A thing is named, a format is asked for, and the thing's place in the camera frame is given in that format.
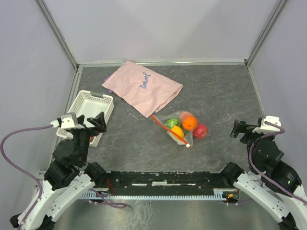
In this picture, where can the clear zip top bag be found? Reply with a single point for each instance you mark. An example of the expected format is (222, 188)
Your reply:
(188, 140)

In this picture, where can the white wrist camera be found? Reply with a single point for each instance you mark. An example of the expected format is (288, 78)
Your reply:
(67, 121)
(267, 125)

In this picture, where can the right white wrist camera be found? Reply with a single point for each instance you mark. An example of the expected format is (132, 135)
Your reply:
(267, 125)

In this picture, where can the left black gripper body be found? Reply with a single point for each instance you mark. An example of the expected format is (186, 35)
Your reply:
(82, 136)

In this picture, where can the red apple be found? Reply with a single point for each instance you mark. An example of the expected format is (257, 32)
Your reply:
(201, 131)

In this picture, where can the yellow lemon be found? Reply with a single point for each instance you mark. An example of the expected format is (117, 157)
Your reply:
(178, 132)

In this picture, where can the orange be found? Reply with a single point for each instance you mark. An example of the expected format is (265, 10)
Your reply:
(190, 123)

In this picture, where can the peach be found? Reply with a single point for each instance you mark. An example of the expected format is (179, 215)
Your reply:
(184, 114)

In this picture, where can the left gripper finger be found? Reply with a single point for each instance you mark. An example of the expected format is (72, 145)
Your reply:
(80, 122)
(98, 122)

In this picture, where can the white perforated plastic basket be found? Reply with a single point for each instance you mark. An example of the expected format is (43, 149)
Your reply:
(90, 104)

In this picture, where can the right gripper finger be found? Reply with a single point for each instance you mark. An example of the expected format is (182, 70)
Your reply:
(236, 129)
(244, 127)

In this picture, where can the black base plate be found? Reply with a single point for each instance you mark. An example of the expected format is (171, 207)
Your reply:
(164, 183)

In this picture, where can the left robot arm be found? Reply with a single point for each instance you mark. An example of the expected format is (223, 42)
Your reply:
(67, 177)

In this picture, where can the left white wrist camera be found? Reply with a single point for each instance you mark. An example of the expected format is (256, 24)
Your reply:
(67, 121)

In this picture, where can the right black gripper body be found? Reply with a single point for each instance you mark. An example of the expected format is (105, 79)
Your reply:
(250, 137)

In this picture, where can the green apple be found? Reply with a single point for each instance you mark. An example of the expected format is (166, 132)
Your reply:
(172, 122)

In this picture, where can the pink cloth with lettering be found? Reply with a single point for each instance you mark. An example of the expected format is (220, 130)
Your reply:
(142, 88)

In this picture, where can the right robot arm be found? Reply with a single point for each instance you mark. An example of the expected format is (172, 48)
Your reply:
(280, 192)

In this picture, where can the light blue cable duct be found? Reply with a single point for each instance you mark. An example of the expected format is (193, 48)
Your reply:
(153, 196)

